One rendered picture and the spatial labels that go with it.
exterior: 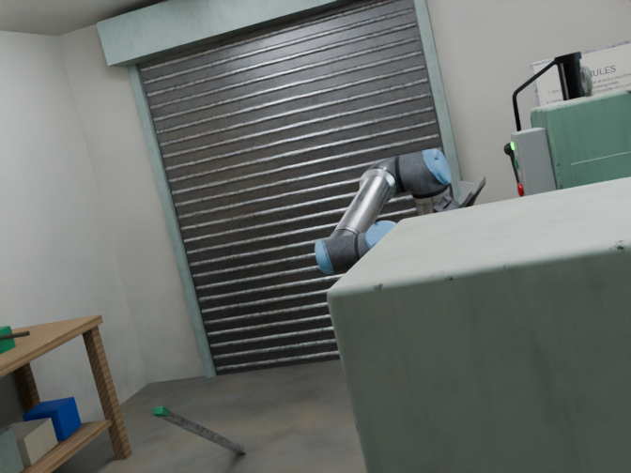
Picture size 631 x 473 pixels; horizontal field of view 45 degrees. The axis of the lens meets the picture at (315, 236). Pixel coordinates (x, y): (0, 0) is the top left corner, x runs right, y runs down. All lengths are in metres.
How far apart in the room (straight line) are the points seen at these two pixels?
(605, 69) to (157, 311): 3.55
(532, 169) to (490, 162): 3.43
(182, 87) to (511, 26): 2.25
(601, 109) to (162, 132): 4.33
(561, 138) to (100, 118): 4.66
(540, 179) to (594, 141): 0.13
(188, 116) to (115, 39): 0.71
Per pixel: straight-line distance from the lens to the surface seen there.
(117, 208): 5.93
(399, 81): 5.08
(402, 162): 2.38
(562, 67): 1.86
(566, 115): 1.61
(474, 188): 2.00
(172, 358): 6.02
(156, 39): 5.37
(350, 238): 1.89
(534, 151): 1.63
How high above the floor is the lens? 1.56
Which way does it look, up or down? 7 degrees down
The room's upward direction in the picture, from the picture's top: 13 degrees counter-clockwise
